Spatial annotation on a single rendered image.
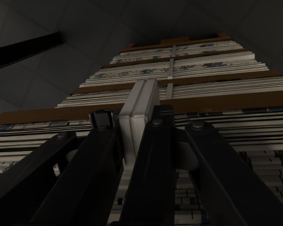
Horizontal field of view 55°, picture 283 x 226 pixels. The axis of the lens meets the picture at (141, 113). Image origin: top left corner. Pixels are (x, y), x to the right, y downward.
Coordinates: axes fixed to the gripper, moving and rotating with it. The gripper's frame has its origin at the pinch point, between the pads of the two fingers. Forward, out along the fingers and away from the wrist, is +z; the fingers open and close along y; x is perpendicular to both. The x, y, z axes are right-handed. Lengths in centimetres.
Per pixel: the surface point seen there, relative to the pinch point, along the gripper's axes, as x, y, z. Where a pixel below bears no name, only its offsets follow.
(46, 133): -3.0, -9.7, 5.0
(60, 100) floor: -29, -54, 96
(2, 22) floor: 8, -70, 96
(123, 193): -3.9, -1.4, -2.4
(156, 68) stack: -7.7, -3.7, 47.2
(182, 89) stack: -7.2, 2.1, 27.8
